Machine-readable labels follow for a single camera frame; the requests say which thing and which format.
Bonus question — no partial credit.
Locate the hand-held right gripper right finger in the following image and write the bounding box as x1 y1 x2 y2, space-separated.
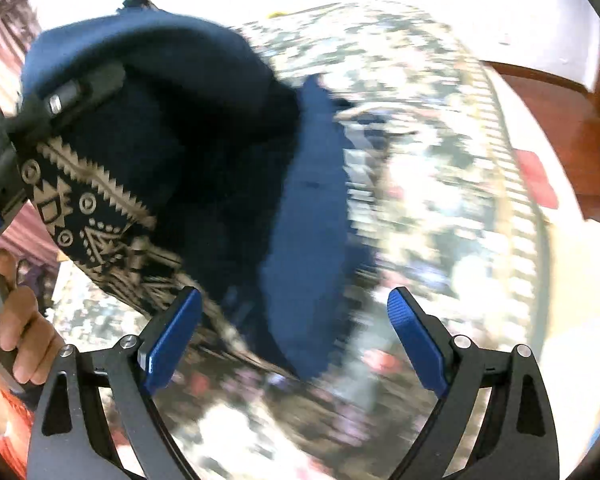
386 286 557 480

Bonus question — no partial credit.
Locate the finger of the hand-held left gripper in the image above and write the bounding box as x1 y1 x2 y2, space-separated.
116 0 159 14
16 62 129 128

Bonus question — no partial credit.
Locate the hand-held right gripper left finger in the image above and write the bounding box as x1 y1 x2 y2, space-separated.
27 286 203 480

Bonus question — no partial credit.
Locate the navy patterned garment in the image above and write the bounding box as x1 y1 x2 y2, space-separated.
19 9 381 383

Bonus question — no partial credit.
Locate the person's left hand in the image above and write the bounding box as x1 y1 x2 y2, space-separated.
0 251 66 386

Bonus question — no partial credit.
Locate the pink curtain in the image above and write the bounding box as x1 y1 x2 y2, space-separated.
0 0 68 266

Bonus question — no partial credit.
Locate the floral bedspread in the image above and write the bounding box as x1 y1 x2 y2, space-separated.
45 2 553 480

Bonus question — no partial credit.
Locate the small red cloth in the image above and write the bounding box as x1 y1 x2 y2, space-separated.
514 150 561 210

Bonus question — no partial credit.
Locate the white mattress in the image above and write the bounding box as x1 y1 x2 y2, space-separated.
485 67 588 281

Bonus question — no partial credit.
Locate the wooden door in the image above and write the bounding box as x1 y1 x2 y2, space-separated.
482 20 600 223

